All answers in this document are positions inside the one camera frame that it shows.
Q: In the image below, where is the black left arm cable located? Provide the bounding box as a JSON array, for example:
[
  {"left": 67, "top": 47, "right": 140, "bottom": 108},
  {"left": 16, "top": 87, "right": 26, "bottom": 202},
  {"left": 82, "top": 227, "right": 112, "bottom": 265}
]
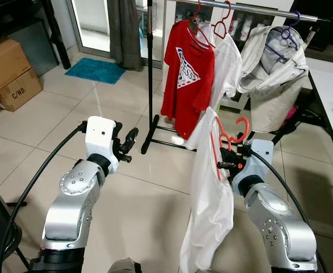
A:
[{"left": 0, "top": 122, "right": 88, "bottom": 273}]

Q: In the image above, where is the teal floor mat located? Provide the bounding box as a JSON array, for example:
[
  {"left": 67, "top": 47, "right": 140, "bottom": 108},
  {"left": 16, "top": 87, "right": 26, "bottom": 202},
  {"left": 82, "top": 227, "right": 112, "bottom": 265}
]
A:
[{"left": 64, "top": 57, "right": 126, "bottom": 85}]

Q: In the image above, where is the white hooded jacket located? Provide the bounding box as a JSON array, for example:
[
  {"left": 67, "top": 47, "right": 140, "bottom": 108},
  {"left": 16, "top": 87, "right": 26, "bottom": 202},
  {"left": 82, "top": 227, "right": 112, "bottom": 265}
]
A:
[{"left": 238, "top": 26, "right": 308, "bottom": 134}]

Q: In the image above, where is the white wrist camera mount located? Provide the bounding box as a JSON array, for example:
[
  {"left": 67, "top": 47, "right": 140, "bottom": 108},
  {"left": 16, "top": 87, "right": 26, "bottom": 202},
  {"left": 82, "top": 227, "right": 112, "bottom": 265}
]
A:
[
  {"left": 235, "top": 139, "right": 275, "bottom": 184},
  {"left": 85, "top": 116, "right": 120, "bottom": 174}
]

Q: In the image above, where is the white t-shirt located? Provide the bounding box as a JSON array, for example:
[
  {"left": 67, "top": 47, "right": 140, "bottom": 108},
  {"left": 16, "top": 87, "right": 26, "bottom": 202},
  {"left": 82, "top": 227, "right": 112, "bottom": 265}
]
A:
[
  {"left": 179, "top": 107, "right": 235, "bottom": 273},
  {"left": 209, "top": 31, "right": 242, "bottom": 114}
]

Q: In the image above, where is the cardboard box printed C/NO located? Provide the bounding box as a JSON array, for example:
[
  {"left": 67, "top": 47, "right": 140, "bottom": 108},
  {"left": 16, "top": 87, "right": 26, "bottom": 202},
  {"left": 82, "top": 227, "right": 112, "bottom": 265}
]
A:
[{"left": 0, "top": 68, "right": 43, "bottom": 113}]

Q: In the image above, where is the grey curtain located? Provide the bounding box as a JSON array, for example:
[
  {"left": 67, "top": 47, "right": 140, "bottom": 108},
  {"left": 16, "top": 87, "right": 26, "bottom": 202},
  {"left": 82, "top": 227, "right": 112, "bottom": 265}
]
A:
[{"left": 107, "top": 0, "right": 144, "bottom": 72}]

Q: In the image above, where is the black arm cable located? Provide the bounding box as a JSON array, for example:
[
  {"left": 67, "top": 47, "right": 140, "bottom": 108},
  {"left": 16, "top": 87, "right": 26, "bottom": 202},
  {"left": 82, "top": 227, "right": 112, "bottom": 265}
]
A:
[
  {"left": 249, "top": 149, "right": 326, "bottom": 273},
  {"left": 0, "top": 122, "right": 88, "bottom": 273}
]

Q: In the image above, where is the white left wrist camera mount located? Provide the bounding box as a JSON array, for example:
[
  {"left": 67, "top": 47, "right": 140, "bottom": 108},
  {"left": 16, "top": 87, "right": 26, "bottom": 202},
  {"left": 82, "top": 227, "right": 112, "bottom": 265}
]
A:
[{"left": 85, "top": 116, "right": 120, "bottom": 174}]

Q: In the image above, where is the glass sliding door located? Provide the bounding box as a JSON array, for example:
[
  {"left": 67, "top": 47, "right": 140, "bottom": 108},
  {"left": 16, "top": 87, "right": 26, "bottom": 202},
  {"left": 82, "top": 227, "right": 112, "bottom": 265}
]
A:
[{"left": 69, "top": 0, "right": 173, "bottom": 60}]

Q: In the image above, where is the large cardboard box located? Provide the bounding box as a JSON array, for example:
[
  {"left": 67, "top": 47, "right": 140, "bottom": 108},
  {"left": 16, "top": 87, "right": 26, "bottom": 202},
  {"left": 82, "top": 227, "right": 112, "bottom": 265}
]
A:
[{"left": 0, "top": 37, "right": 32, "bottom": 100}]

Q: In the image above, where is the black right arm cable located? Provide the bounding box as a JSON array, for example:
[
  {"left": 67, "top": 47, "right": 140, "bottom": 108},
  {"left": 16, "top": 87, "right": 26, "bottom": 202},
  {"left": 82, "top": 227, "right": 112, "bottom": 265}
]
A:
[{"left": 249, "top": 149, "right": 326, "bottom": 273}]

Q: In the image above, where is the blue plastic clothes hanger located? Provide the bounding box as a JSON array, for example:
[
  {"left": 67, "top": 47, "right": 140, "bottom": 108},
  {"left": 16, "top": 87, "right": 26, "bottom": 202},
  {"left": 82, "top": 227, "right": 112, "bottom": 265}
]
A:
[{"left": 265, "top": 10, "right": 301, "bottom": 63}]

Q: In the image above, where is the red plastic clothes hanger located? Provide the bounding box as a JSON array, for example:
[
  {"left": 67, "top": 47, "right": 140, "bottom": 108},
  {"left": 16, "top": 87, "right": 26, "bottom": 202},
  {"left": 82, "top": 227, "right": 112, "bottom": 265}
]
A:
[
  {"left": 212, "top": 0, "right": 234, "bottom": 40},
  {"left": 188, "top": 0, "right": 213, "bottom": 49},
  {"left": 209, "top": 117, "right": 251, "bottom": 183}
]

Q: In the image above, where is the black garment rack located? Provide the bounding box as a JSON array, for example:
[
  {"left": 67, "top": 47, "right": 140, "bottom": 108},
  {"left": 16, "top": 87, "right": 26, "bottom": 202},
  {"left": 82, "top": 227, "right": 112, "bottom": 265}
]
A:
[{"left": 141, "top": 0, "right": 333, "bottom": 154}]

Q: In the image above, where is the grey robot left leg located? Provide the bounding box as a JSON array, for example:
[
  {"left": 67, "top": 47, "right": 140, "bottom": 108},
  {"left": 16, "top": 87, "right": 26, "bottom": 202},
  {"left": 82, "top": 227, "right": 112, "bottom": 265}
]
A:
[{"left": 107, "top": 258, "right": 143, "bottom": 273}]

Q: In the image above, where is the black desk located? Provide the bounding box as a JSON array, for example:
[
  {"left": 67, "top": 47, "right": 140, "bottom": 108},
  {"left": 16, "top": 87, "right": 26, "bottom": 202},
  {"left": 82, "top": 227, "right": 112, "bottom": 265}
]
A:
[{"left": 0, "top": 0, "right": 72, "bottom": 70}]

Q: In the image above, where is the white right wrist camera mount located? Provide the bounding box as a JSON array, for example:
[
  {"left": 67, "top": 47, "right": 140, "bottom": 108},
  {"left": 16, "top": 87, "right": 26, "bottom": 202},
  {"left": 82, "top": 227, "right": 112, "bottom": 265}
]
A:
[{"left": 235, "top": 139, "right": 275, "bottom": 184}]

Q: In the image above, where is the red printed t-shirt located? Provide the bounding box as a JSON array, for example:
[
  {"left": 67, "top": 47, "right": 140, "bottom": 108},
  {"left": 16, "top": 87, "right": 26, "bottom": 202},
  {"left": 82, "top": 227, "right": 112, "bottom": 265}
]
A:
[{"left": 161, "top": 20, "right": 215, "bottom": 140}]

